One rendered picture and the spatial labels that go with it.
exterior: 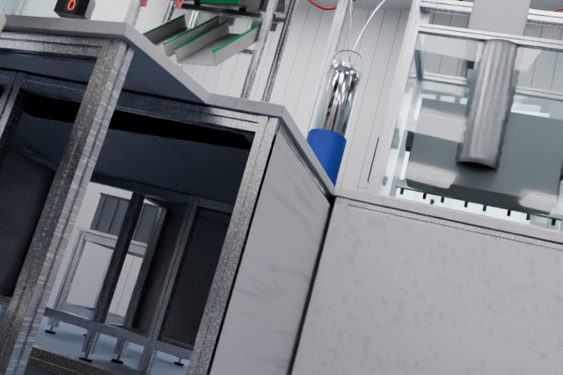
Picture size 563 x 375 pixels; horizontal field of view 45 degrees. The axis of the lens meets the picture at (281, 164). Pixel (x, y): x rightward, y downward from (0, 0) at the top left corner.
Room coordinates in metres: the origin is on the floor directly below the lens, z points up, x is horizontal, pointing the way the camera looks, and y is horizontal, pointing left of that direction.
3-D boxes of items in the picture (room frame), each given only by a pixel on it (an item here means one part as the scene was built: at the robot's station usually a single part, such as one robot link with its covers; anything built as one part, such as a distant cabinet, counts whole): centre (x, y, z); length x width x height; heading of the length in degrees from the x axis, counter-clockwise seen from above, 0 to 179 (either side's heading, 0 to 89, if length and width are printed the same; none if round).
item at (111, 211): (4.11, 0.64, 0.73); 0.62 x 0.42 x 0.23; 73
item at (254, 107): (2.39, 0.53, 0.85); 1.50 x 1.41 x 0.03; 73
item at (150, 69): (1.76, 0.62, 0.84); 0.90 x 0.70 x 0.03; 64
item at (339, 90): (2.55, -0.15, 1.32); 0.14 x 0.14 x 0.38
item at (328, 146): (2.55, -0.15, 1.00); 0.16 x 0.16 x 0.27
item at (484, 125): (2.34, -0.66, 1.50); 0.38 x 0.21 x 0.88; 163
